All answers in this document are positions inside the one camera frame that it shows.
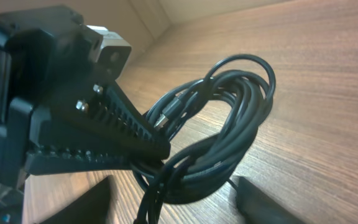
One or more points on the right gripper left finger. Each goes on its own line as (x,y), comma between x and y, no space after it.
(92,207)

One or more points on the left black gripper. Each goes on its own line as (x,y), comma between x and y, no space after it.
(38,48)

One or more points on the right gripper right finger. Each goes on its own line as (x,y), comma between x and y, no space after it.
(258,208)

